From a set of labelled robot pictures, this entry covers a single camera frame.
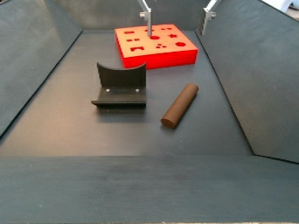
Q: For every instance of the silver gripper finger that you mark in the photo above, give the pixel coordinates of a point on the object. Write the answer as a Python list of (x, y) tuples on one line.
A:
[(146, 15), (209, 15)]

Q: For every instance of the brown oval rod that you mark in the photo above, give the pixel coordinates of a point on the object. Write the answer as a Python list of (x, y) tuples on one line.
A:
[(180, 106)]

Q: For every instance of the black curved fixture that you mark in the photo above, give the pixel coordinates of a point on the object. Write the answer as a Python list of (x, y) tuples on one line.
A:
[(122, 87)]

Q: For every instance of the red block with shaped holes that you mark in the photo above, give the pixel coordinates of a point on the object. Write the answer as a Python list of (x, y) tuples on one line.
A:
[(166, 49)]

